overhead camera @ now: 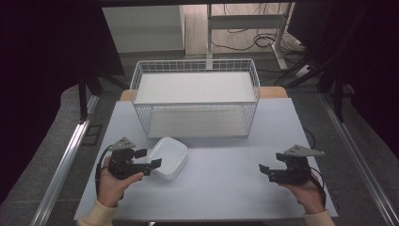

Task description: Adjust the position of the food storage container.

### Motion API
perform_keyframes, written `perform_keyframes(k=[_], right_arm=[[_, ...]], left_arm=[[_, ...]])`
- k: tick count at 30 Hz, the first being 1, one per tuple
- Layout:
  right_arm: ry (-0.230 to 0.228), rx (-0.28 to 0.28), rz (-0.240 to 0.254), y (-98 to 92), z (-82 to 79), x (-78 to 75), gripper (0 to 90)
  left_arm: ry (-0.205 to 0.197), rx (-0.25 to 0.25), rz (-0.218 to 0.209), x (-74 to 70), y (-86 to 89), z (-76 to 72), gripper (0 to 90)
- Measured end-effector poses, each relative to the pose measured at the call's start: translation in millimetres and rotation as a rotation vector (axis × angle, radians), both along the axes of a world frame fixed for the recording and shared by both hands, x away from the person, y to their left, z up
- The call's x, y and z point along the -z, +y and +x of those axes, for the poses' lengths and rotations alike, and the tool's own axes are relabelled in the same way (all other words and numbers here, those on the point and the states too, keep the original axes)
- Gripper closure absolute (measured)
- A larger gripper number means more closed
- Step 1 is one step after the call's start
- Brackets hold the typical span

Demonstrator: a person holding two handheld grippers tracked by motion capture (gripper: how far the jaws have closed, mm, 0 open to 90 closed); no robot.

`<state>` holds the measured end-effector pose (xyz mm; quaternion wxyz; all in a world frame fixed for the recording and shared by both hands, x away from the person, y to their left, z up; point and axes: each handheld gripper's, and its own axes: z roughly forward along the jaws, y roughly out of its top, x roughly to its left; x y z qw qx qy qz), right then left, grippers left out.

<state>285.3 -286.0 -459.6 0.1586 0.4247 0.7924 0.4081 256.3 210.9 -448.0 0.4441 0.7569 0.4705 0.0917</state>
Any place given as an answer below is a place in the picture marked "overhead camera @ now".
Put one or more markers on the white cabinet panel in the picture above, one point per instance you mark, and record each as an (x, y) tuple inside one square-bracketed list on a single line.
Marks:
[(142, 28)]

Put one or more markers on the dark curtain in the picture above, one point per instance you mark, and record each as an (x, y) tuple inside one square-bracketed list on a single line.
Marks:
[(47, 62), (370, 62)]

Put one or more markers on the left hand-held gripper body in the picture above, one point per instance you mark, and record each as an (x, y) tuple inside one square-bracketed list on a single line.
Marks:
[(124, 163)]

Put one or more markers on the aluminium rail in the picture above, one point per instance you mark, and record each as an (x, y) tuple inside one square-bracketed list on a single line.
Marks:
[(360, 160), (64, 160)]

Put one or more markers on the black metal stand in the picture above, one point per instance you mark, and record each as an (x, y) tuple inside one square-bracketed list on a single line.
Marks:
[(83, 99), (338, 97)]

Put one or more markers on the white plastic container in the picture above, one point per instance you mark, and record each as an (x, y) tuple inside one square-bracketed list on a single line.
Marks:
[(167, 158)]

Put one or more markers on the white desk frame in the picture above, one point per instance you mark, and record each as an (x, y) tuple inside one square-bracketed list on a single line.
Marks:
[(247, 22)]

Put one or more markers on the black floor grate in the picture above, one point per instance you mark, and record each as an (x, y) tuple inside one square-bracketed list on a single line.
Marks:
[(92, 135)]

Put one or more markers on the person's right hand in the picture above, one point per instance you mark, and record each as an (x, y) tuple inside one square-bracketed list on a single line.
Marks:
[(306, 194)]

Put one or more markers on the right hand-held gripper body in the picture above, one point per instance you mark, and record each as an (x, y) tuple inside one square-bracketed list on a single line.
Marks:
[(296, 169)]

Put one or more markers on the white power strip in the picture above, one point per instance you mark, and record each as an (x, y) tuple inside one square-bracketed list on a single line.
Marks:
[(303, 71)]

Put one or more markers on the person's left hand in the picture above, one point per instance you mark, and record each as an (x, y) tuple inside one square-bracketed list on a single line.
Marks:
[(110, 186)]

